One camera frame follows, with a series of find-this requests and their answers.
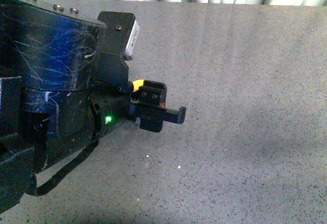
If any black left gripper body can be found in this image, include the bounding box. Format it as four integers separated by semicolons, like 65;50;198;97
89;80;167;139

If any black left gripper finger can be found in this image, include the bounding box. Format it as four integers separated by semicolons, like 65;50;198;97
129;105;186;124

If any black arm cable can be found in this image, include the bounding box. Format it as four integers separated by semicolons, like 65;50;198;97
32;138;100;197

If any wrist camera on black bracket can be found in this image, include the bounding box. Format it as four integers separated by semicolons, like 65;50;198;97
95;11;140;93

